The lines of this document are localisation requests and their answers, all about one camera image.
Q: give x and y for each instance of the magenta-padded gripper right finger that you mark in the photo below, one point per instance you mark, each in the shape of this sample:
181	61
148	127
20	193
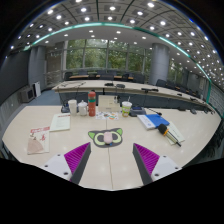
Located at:
147	158

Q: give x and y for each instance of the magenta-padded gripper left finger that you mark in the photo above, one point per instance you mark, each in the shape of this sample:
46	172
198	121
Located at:
77	156

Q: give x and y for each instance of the pink computer mouse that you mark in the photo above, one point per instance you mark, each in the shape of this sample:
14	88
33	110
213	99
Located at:
108	137

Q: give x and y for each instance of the grey cat-face mouse pad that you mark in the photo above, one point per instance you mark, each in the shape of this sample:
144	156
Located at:
94	136

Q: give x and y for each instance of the black handheld microphone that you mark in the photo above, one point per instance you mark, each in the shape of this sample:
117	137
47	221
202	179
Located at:
162	129

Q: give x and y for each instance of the white paper document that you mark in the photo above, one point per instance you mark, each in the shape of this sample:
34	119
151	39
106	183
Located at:
60	122

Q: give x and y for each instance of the blue and white book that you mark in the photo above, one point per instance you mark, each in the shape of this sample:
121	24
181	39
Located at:
154	120

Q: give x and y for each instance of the white booklet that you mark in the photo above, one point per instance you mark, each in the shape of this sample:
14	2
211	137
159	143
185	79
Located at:
177	134

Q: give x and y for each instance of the red and white leaflet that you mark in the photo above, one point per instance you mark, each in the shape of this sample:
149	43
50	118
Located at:
38	140

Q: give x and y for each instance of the black desk console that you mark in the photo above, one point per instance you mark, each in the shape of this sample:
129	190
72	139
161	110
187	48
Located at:
137	111

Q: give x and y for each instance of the white lidded mug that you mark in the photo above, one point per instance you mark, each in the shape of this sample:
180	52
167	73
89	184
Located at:
82	109

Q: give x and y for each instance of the small black desk device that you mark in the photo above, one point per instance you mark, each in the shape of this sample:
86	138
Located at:
65	109

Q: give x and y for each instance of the white paper cup stack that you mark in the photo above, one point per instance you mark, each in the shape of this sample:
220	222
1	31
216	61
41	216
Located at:
72	107

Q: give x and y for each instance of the colourful sticker sheet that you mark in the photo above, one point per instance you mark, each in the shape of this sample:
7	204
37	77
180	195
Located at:
106	115

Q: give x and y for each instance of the printed green-white paper cup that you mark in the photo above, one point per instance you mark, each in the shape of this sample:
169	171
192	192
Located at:
126	109

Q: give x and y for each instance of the red drink bottle green band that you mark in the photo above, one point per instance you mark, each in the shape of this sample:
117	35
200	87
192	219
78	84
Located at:
92	105

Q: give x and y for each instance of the cream cardboard box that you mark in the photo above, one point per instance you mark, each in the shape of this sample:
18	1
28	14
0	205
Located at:
108	104

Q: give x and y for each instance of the long curved conference desk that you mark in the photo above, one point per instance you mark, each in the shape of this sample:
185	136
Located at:
100	86

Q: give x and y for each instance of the dark office chairs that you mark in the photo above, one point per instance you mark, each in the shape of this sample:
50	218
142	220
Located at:
138	78

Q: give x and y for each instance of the ceiling lights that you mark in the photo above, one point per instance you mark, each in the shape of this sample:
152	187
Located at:
83	9

